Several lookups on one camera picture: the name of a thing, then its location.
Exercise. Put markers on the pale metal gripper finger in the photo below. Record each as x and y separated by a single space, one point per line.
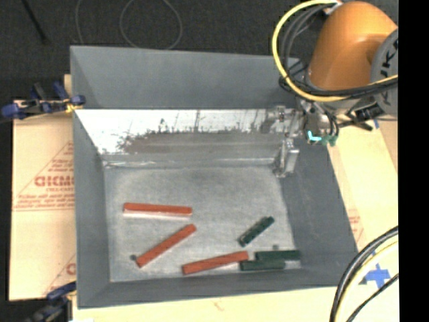
281 161
293 159

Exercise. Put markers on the dark green flat block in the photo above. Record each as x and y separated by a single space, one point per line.
256 230
261 265
278 255

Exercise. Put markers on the grey metal bin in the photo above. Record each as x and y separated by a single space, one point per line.
201 186

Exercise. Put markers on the red-brown flat block white side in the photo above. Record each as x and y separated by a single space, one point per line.
157 208

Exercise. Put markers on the black cylinder on white bracket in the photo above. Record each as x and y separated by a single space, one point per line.
363 115

